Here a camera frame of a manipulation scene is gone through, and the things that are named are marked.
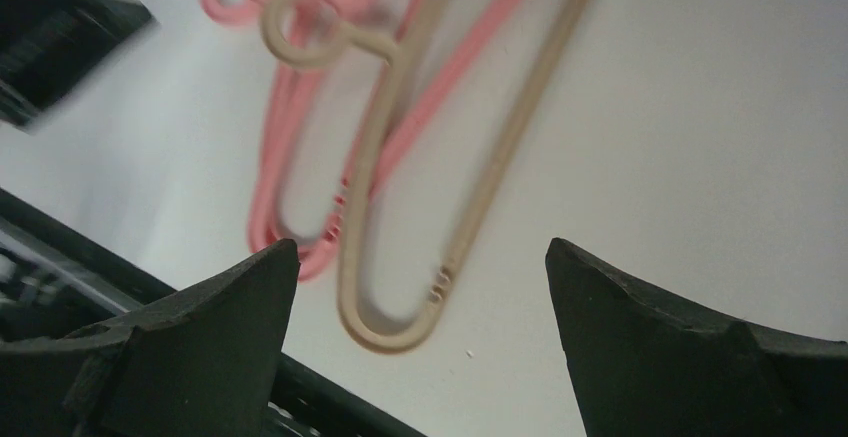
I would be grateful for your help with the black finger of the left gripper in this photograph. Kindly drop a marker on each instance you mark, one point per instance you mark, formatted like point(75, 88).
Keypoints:
point(48, 47)

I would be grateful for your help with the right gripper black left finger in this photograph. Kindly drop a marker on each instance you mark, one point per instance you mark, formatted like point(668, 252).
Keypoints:
point(199, 362)

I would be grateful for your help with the pink hanger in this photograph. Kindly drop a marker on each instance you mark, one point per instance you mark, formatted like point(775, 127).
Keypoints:
point(423, 110)
point(291, 97)

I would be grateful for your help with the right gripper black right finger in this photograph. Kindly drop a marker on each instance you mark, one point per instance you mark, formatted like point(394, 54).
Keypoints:
point(644, 361)

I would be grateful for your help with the pink hanger middle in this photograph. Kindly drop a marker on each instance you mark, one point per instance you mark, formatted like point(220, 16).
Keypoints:
point(423, 110)

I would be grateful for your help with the pink hanger left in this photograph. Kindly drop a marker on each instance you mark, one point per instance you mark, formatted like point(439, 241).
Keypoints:
point(291, 97)

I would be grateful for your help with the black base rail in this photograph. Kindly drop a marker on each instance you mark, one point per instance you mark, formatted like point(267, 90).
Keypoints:
point(55, 281)

